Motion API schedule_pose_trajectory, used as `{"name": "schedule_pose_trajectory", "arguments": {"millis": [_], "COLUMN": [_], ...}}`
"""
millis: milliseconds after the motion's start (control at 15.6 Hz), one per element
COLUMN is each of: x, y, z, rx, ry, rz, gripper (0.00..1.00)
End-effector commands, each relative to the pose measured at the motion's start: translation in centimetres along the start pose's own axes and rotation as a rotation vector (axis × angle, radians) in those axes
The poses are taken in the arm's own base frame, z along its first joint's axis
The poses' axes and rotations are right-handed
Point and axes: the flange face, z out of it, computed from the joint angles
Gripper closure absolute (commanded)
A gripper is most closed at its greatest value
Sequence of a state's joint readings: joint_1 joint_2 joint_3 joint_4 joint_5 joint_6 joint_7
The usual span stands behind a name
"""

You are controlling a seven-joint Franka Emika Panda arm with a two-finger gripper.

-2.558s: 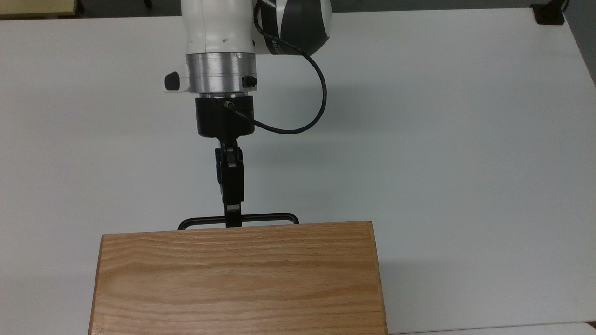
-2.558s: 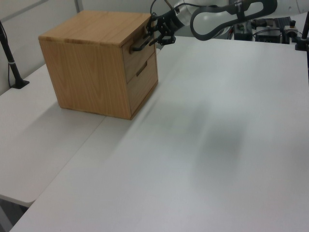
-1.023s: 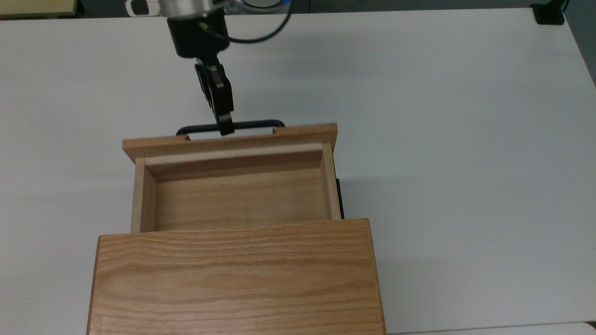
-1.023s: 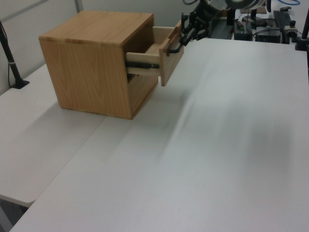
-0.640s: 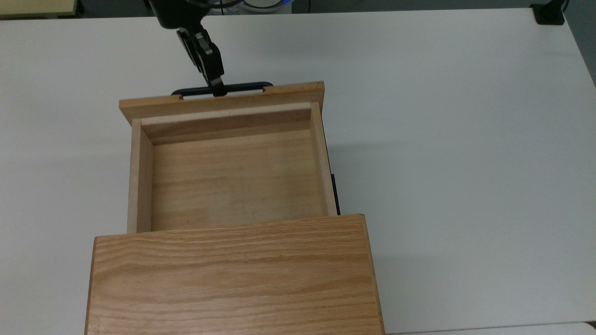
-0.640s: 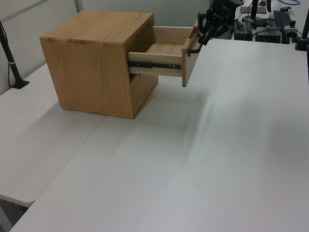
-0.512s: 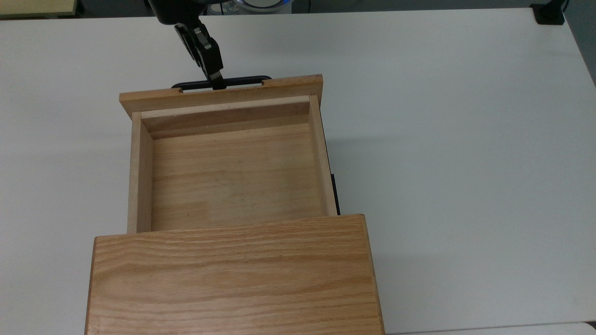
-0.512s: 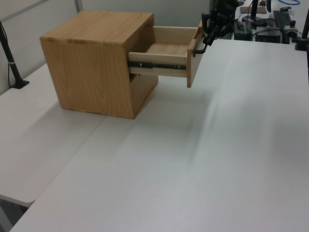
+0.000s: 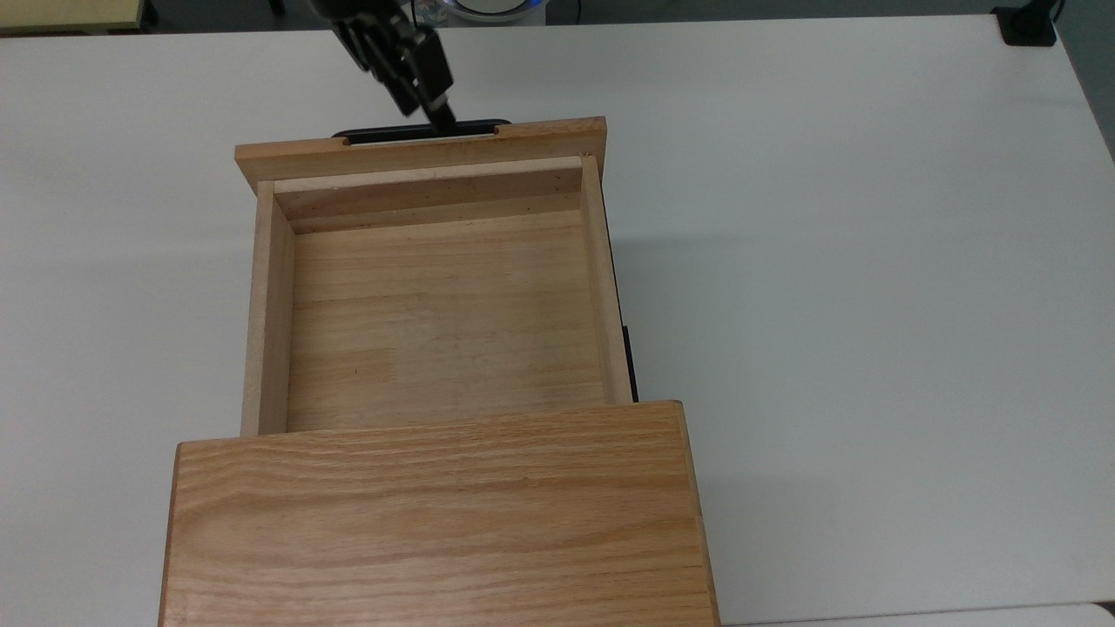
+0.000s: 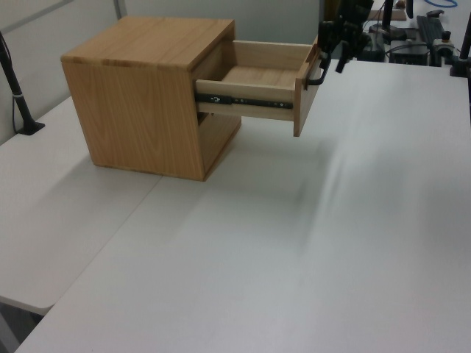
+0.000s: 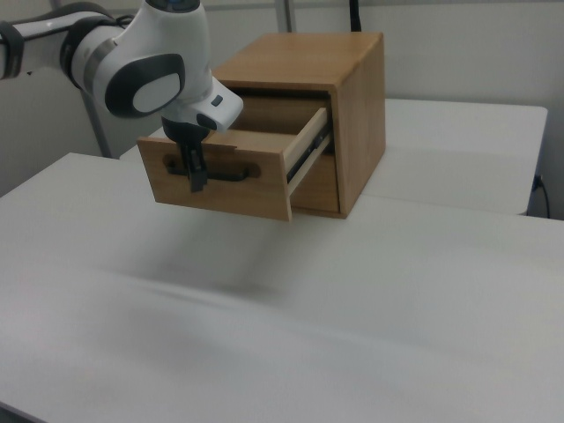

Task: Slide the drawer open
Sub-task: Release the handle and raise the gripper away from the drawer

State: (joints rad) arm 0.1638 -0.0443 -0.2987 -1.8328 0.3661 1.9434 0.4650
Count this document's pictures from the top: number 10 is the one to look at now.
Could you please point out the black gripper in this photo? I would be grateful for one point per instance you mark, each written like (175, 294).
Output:
(355, 22)

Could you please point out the wooden two-drawer cabinet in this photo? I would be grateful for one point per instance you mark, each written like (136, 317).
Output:
(136, 110)

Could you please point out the black monitor stand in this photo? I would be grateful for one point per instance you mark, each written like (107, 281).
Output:
(387, 25)

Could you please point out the black electronics box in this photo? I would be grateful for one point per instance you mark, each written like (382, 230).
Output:
(408, 55)

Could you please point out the black keyboard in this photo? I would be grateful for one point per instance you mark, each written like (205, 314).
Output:
(430, 29)

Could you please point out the silver table clamp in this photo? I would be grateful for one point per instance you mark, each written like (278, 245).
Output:
(443, 46)

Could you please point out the black clamp pole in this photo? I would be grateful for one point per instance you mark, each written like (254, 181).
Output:
(463, 55)

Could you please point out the black drawer slide rail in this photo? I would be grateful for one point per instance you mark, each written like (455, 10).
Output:
(243, 101)

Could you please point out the black camera stand pole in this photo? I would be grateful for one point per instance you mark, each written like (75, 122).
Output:
(20, 106)

